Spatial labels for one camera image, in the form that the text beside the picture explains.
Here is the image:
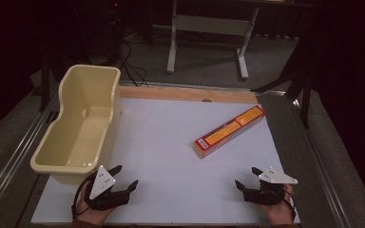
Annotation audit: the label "black metal stand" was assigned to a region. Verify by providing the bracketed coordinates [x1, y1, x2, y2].
[251, 31, 316, 129]

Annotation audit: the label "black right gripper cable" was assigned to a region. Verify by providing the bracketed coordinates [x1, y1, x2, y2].
[279, 186, 298, 222]

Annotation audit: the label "cream plastic tub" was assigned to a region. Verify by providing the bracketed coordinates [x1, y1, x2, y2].
[29, 64, 123, 185]

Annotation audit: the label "aluminium rail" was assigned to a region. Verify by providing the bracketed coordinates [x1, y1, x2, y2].
[119, 80, 287, 96]
[292, 98, 354, 228]
[0, 89, 61, 220]

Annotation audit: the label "dark equipment tower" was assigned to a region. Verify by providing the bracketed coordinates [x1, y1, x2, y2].
[103, 0, 125, 65]

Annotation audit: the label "person's right hand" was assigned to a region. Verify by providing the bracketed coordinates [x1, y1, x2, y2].
[256, 183, 296, 226]

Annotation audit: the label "white metal table frame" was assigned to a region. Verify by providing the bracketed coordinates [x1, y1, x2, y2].
[166, 0, 261, 81]

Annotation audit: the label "long red and orange box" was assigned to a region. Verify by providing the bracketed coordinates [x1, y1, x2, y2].
[193, 104, 266, 160]

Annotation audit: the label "white work board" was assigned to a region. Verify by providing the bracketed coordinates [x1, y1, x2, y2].
[30, 97, 301, 226]

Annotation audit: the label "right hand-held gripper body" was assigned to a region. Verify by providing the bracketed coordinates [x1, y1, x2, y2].
[242, 166, 298, 205]

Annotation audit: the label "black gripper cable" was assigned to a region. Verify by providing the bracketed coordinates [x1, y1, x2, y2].
[71, 174, 97, 220]
[279, 186, 298, 222]

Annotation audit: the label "person's left hand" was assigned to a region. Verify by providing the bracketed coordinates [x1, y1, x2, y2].
[75, 189, 119, 226]

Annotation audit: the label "black floor cables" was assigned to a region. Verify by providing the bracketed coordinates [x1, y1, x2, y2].
[116, 39, 150, 87]

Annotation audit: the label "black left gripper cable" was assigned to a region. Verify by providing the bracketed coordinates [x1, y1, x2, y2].
[71, 174, 97, 220]

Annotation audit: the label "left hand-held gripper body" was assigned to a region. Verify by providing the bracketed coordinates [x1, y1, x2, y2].
[81, 164, 131, 211]

